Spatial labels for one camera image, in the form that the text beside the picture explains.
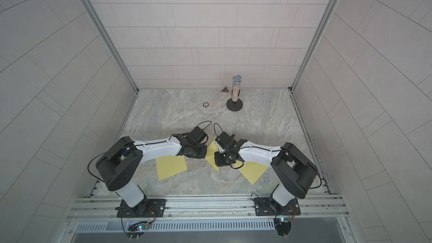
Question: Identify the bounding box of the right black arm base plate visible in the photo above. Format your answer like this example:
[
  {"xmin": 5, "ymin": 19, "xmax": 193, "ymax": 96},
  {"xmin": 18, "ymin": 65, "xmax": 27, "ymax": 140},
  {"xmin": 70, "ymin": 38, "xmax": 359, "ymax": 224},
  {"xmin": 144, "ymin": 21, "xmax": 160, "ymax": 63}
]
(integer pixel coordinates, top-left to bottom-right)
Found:
[{"xmin": 253, "ymin": 197, "xmax": 301, "ymax": 217}]

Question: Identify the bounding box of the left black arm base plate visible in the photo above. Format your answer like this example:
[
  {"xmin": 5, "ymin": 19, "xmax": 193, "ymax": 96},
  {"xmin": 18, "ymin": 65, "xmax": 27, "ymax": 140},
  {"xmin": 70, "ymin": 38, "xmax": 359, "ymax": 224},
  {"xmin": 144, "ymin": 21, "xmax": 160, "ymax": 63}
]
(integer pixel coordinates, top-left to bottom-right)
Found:
[{"xmin": 115, "ymin": 198, "xmax": 167, "ymax": 218}]

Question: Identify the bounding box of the colourful tube on black stand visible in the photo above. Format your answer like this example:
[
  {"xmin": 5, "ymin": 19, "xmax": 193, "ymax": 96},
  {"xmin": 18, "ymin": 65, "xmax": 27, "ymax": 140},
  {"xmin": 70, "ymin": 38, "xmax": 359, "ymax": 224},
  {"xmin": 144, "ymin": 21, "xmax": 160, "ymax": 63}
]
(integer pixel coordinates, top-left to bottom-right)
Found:
[{"xmin": 226, "ymin": 74, "xmax": 243, "ymax": 111}]

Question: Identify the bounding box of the left controller circuit board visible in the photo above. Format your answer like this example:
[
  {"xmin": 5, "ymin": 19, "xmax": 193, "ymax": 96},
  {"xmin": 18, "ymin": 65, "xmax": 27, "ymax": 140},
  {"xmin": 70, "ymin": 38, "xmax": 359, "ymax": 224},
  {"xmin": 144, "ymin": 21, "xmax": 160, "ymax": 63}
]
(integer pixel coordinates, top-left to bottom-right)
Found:
[{"xmin": 127, "ymin": 221, "xmax": 151, "ymax": 237}]

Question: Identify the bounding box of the controller circuit board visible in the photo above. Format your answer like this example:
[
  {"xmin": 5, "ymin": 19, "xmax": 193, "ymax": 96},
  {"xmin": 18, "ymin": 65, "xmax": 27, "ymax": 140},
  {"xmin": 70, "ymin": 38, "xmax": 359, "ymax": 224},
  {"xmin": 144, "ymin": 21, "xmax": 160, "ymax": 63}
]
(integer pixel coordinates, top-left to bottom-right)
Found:
[
  {"xmin": 127, "ymin": 221, "xmax": 151, "ymax": 237},
  {"xmin": 273, "ymin": 218, "xmax": 292, "ymax": 237}
]

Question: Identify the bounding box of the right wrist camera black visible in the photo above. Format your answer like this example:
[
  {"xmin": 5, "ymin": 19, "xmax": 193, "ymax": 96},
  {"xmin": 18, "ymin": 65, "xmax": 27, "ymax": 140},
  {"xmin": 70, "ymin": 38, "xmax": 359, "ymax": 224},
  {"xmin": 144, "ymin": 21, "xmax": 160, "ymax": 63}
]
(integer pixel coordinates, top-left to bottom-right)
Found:
[{"xmin": 215, "ymin": 132, "xmax": 237, "ymax": 150}]

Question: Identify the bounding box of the right controller circuit board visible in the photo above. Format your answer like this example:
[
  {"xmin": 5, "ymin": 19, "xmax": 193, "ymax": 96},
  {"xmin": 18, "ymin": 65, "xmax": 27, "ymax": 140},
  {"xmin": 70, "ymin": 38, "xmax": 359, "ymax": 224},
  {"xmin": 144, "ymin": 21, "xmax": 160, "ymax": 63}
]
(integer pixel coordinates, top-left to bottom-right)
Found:
[{"xmin": 273, "ymin": 218, "xmax": 292, "ymax": 237}]

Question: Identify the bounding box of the aluminium mounting rail frame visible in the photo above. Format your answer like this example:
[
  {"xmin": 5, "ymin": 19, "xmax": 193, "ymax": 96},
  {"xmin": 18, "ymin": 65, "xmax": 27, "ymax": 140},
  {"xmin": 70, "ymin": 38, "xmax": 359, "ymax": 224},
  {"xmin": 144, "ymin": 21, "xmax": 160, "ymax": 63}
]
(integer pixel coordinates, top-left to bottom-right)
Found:
[{"xmin": 66, "ymin": 193, "xmax": 349, "ymax": 222}]

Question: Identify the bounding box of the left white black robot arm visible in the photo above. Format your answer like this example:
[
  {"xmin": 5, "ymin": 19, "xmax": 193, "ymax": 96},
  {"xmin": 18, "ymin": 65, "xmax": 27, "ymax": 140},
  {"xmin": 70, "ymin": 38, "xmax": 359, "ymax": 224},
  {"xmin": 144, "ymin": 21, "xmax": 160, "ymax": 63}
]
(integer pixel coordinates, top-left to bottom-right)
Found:
[{"xmin": 95, "ymin": 128, "xmax": 208, "ymax": 208}]

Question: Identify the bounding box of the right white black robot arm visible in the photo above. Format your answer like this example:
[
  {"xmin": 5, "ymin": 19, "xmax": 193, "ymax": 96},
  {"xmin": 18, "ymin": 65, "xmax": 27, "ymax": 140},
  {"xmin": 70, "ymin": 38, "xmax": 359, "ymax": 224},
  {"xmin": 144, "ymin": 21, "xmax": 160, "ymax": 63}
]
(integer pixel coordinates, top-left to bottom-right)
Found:
[{"xmin": 214, "ymin": 136, "xmax": 319, "ymax": 207}]

